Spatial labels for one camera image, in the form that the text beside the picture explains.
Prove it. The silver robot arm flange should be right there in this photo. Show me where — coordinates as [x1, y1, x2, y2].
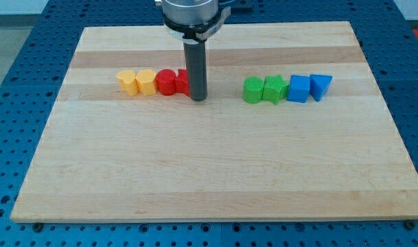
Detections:
[154, 0, 231, 45]

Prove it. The red star block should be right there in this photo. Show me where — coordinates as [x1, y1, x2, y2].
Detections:
[174, 69, 189, 97]

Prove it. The green cylinder block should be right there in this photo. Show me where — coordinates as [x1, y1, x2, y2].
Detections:
[242, 77, 264, 104]

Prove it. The red cylinder block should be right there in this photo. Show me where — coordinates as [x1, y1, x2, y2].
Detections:
[155, 69, 176, 95]

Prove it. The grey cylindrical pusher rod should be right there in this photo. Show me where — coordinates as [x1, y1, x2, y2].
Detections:
[184, 43, 207, 102]

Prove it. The green star block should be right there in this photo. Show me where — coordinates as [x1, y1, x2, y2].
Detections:
[262, 75, 289, 105]

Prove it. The yellow pentagon block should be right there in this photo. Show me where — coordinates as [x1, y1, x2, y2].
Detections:
[136, 69, 157, 95]

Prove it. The wooden board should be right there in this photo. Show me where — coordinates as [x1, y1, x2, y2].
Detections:
[10, 21, 418, 223]

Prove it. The yellow heart block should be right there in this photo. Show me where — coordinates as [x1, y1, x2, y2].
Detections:
[116, 70, 139, 96]

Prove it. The blue cube block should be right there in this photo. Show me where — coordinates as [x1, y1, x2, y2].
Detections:
[287, 75, 310, 103]

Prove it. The blue triangle block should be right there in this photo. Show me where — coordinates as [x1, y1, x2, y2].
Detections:
[310, 74, 333, 102]

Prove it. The blue perforated table plate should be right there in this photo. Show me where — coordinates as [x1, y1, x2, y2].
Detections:
[0, 0, 418, 246]

